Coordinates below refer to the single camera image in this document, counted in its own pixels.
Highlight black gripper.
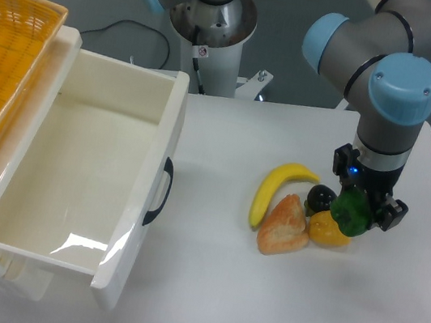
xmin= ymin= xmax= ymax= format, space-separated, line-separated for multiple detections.
xmin=332 ymin=143 xmax=409 ymax=232

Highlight green bell pepper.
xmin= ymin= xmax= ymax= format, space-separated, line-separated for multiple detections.
xmin=330 ymin=187 xmax=372 ymax=237

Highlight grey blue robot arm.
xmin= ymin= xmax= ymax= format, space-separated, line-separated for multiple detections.
xmin=145 ymin=0 xmax=431 ymax=236

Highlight yellow bell pepper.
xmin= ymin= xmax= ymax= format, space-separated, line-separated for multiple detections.
xmin=308 ymin=210 xmax=352 ymax=248

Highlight open upper white drawer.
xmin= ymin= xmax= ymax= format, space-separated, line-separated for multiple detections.
xmin=0 ymin=50 xmax=190 ymax=311

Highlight white drawer cabinet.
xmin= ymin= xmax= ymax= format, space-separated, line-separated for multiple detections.
xmin=0 ymin=26 xmax=82 ymax=300

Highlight dark purple grape bunch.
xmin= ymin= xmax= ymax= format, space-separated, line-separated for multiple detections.
xmin=304 ymin=184 xmax=337 ymax=217

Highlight brown bread loaf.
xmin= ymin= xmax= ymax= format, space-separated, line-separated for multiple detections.
xmin=257 ymin=193 xmax=309 ymax=255

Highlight yellow banana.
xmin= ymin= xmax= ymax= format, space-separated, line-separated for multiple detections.
xmin=248 ymin=163 xmax=320 ymax=228

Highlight yellow woven basket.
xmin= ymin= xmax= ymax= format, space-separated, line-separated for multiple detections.
xmin=0 ymin=0 xmax=69 ymax=138

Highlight black drawer handle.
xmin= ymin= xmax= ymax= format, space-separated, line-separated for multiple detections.
xmin=143 ymin=157 xmax=175 ymax=227

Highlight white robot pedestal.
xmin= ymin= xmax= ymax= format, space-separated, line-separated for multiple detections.
xmin=169 ymin=0 xmax=273 ymax=100

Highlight black floor cable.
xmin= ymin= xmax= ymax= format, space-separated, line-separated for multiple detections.
xmin=75 ymin=12 xmax=175 ymax=72

